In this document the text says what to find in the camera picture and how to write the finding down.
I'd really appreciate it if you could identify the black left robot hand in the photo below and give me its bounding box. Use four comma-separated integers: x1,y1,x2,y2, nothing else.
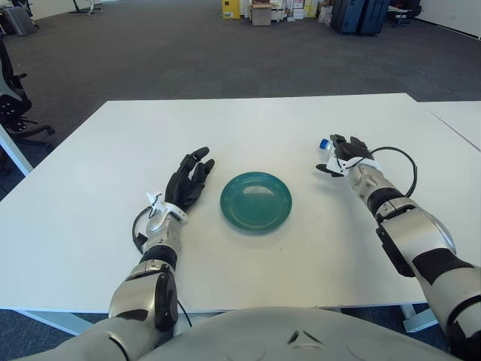
164,146,216,211

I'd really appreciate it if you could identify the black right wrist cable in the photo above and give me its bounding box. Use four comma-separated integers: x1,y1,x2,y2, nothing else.
371,146,419,199

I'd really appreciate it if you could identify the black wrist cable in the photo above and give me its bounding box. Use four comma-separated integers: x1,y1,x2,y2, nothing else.
371,146,419,199
132,208,159,253

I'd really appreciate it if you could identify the white desk base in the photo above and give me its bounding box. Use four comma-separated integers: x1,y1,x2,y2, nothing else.
69,0,102,16

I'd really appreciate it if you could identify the green round plate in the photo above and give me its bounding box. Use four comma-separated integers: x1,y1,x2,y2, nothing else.
219,171,293,236

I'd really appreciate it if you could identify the white table leg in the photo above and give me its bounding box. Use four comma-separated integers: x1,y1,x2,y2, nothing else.
0,123,32,177

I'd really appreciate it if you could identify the stack of white boxes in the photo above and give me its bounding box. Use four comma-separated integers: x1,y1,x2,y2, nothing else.
240,0,320,22

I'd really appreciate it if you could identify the grey robot torso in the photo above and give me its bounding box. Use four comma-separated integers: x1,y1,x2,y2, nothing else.
138,306,459,361

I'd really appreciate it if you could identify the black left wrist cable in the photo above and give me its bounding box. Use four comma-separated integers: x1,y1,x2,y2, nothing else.
132,208,159,253

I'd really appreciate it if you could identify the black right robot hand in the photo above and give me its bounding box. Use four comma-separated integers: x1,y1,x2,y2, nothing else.
315,133,375,177

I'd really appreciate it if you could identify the brown cardboard box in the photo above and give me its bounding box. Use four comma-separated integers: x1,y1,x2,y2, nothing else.
251,2,272,26

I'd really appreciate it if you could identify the grey cabinet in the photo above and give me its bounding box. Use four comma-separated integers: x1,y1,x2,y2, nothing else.
2,6,37,37

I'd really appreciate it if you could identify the black office chair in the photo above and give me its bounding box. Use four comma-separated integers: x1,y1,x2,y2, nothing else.
0,37,56,150

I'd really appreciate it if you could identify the clear bottle with blue cap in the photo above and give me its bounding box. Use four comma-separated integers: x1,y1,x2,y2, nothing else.
314,138,336,155

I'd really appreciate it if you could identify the blue hard case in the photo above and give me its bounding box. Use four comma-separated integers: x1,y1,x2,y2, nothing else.
330,0,364,35

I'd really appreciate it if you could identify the yellow box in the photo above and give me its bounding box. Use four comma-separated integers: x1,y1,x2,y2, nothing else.
222,0,241,19

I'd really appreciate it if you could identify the black swivel chair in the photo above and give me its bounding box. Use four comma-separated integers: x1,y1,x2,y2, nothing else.
386,4,422,27

